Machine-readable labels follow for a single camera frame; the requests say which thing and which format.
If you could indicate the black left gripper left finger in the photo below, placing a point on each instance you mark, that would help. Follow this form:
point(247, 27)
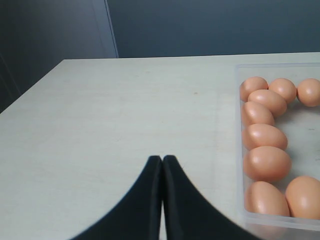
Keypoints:
point(137, 216)

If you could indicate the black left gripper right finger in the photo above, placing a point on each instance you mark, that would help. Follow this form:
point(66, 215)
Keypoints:
point(188, 215)

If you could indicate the brown egg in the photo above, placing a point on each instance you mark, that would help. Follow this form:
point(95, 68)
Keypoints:
point(271, 100)
point(250, 85)
point(308, 92)
point(256, 113)
point(258, 135)
point(267, 163)
point(285, 88)
point(263, 198)
point(303, 197)

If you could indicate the clear plastic egg bin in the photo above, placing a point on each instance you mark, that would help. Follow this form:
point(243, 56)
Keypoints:
point(301, 125)

